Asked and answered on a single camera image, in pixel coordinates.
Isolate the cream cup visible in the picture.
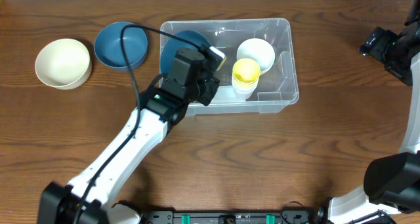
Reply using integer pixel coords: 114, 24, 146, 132
232, 84, 257, 91

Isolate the yellow cup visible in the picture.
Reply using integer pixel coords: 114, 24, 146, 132
232, 58, 261, 85
232, 78, 259, 90

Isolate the clear plastic storage bin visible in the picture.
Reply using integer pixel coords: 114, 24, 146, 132
159, 18, 299, 116

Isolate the white small bowl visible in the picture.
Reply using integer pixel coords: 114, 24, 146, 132
236, 38, 276, 71

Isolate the cream large bowl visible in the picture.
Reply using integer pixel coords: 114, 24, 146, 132
35, 38, 93, 90

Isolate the light blue cup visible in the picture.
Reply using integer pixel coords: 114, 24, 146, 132
233, 86, 256, 97

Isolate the pink cup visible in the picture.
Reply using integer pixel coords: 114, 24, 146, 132
234, 89, 254, 101

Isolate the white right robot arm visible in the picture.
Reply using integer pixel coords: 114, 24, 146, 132
311, 0, 419, 223

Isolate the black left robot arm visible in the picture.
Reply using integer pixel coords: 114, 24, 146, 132
37, 46, 226, 223

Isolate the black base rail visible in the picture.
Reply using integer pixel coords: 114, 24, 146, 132
140, 207, 325, 224

